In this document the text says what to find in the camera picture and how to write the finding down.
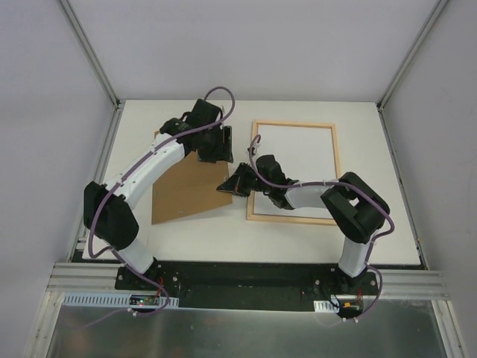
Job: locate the left aluminium corner post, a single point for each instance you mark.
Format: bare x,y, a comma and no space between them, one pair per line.
89,52

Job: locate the left white cable duct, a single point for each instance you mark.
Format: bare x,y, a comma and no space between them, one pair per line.
142,302

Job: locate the white cable duct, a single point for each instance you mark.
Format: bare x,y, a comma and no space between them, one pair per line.
326,307
142,302

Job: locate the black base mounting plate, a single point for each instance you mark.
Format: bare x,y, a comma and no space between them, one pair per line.
288,287

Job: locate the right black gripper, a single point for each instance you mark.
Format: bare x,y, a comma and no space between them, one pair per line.
244,179

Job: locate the aluminium front rail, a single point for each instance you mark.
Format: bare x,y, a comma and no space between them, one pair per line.
83,277

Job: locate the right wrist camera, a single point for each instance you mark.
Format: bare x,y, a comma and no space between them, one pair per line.
252,151

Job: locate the aluminium corner post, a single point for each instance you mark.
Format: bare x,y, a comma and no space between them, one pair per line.
89,52
422,35

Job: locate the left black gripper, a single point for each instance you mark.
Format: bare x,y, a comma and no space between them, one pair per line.
222,153

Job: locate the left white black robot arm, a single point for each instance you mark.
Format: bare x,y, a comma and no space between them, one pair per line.
108,207

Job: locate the right white cable duct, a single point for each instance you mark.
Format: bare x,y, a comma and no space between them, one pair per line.
326,307

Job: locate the brown backing board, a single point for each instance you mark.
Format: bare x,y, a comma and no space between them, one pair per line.
189,188

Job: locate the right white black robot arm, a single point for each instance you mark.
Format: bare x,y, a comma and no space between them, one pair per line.
359,212

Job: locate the light wooden picture frame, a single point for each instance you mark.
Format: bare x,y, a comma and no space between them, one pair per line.
335,149

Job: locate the landscape photo print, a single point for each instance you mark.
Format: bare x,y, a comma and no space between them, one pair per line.
298,149

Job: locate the right aluminium corner post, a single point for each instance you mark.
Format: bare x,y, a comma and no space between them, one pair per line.
422,35

